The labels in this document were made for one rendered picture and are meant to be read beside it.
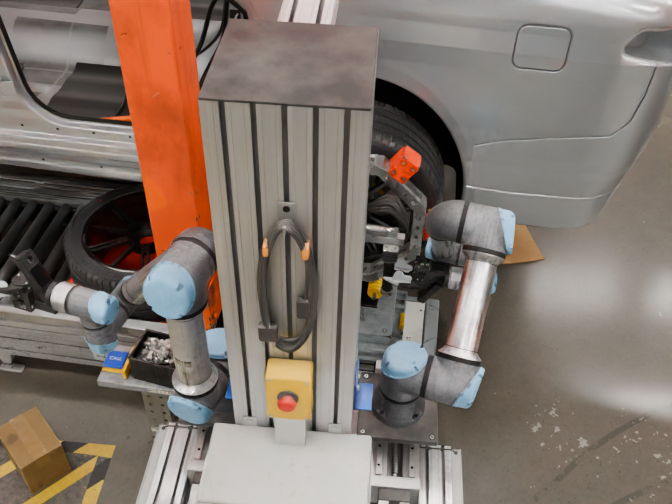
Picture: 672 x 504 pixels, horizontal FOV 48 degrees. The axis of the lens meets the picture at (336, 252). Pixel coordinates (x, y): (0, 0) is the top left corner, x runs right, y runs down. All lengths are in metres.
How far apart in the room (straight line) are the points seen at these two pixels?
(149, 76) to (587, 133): 1.44
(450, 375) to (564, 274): 1.97
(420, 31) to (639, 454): 1.86
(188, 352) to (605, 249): 2.72
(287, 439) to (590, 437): 1.90
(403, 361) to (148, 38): 1.06
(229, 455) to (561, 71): 1.60
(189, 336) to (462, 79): 1.29
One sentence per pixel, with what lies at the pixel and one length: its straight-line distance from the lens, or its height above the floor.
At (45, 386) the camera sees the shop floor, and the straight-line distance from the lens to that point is 3.45.
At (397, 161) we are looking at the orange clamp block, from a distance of 2.50.
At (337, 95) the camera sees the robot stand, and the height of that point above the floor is 2.03.
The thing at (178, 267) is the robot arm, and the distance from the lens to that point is 1.67.
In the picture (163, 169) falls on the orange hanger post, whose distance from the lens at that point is 2.31.
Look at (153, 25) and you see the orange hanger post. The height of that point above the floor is 1.70.
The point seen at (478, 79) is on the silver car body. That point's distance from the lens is 2.58.
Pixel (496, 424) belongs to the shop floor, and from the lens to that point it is 3.24.
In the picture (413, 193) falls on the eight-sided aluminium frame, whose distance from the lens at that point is 2.58.
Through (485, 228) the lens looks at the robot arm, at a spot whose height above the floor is 1.31.
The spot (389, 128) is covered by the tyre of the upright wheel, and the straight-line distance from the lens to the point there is 2.61.
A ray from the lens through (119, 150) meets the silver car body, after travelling 3.03.
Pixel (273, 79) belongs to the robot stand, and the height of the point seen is 2.03.
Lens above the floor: 2.61
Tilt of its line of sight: 43 degrees down
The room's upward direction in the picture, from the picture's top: 2 degrees clockwise
